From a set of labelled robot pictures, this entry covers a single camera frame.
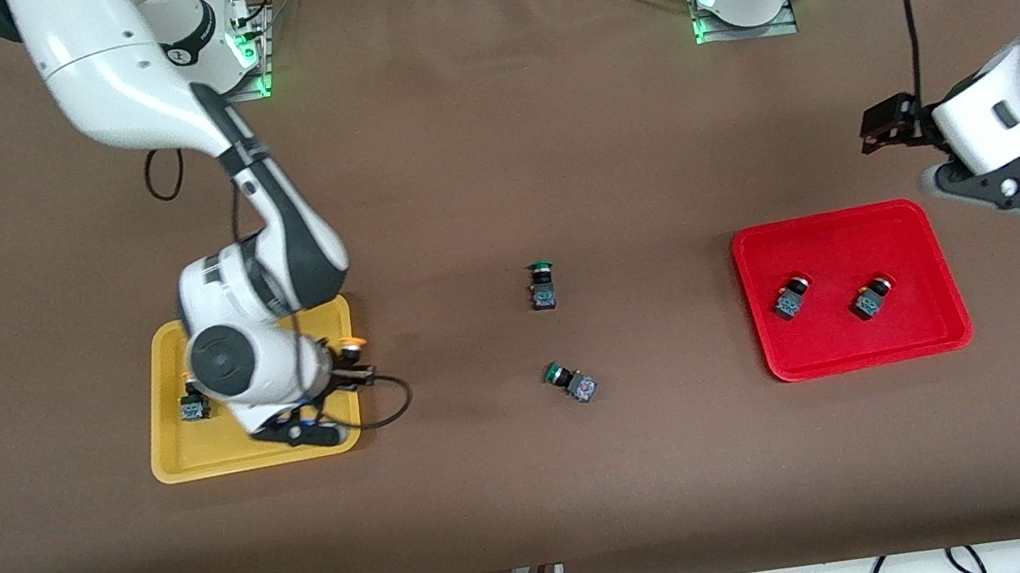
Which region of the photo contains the yellow push button switch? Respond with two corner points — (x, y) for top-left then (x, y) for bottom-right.
(173, 370), (215, 426)
(338, 333), (373, 373)

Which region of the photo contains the red push button switch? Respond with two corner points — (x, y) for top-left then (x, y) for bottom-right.
(769, 272), (819, 324)
(848, 272), (900, 324)

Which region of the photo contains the yellow plastic tray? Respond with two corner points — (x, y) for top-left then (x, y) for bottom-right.
(130, 292), (374, 487)

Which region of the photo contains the red plastic tray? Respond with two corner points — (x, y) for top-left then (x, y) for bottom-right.
(728, 191), (978, 390)

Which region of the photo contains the brown table cloth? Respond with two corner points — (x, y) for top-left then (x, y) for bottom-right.
(0, 0), (1020, 573)

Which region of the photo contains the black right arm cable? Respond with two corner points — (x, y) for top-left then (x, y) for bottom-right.
(140, 115), (418, 459)

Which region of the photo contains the green push button switch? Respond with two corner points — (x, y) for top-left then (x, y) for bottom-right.
(540, 355), (601, 410)
(525, 260), (562, 313)

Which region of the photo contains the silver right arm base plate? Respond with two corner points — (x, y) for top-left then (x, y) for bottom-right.
(211, 5), (280, 105)

